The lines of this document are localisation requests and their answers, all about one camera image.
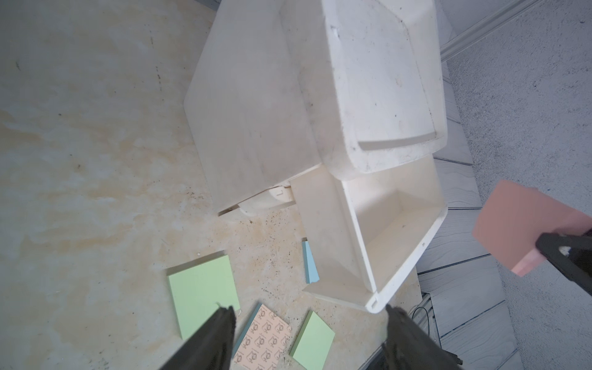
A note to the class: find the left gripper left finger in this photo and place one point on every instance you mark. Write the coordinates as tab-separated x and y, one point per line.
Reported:
210	347

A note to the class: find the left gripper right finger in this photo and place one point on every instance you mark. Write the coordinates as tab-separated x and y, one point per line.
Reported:
408	347

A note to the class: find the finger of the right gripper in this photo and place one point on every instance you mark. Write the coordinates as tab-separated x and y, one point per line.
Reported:
570	255

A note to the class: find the pink sticky note pad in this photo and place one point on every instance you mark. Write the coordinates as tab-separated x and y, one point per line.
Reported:
515	216

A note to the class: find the green sticky pad front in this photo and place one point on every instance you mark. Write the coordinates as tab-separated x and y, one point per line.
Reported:
313	343

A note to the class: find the green sticky pad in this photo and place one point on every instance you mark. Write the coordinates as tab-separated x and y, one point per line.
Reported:
313	343
199	288

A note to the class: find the white three-drawer cabinet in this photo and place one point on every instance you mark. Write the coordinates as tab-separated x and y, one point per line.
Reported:
282	87

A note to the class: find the green sticky pad near cabinet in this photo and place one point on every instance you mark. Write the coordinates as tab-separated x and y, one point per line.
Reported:
199	288

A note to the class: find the blue sticky note pad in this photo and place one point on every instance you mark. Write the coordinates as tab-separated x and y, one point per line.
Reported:
311	272

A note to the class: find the patterned orange pad left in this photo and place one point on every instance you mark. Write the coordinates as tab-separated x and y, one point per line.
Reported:
263	341

